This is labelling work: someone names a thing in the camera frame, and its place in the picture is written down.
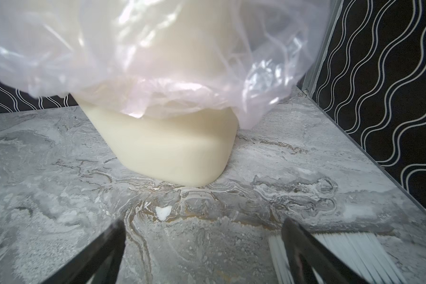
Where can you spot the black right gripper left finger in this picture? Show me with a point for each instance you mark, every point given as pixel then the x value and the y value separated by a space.
pixel 97 263

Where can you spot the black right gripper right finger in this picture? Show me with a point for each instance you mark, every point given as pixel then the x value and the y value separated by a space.
pixel 307 257

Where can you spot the pale green hand brush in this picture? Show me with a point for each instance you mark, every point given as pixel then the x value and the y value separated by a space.
pixel 362 252

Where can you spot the cream plastic waste bin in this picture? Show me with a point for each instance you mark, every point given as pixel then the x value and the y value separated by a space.
pixel 189 150

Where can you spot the clear plastic bin liner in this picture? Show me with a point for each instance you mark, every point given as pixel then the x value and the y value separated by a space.
pixel 162 58

